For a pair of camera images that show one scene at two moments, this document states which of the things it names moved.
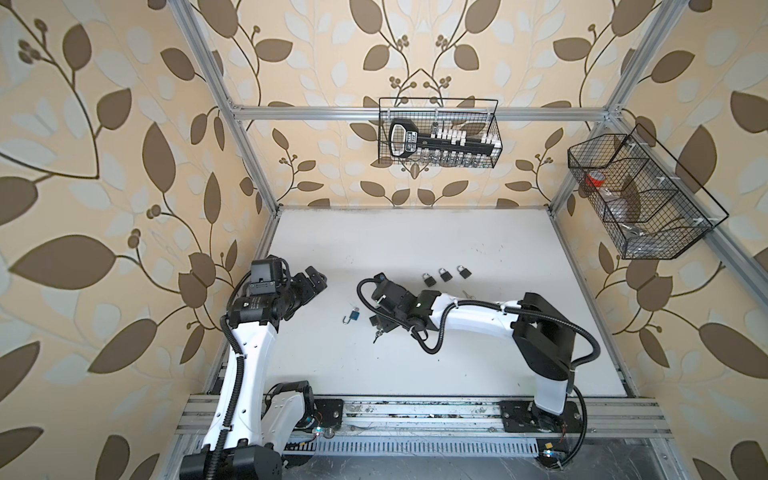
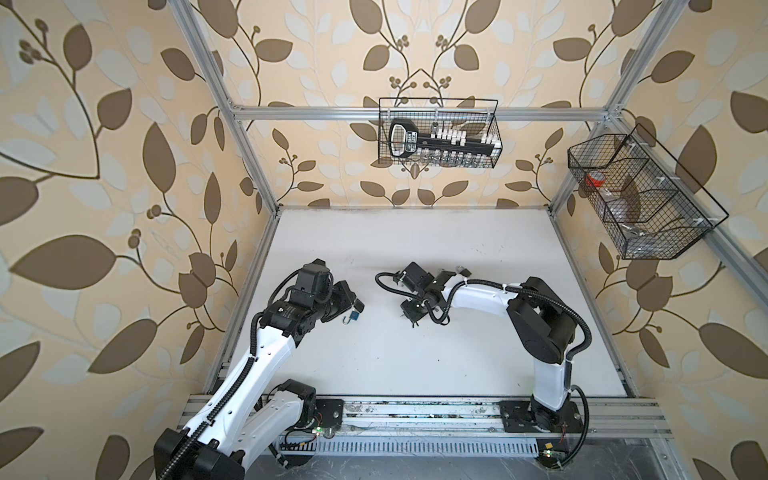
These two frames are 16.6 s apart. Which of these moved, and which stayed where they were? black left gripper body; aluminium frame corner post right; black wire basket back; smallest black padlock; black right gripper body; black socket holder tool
Moved: black right gripper body; black left gripper body
Stayed: aluminium frame corner post right; black socket holder tool; black wire basket back; smallest black padlock
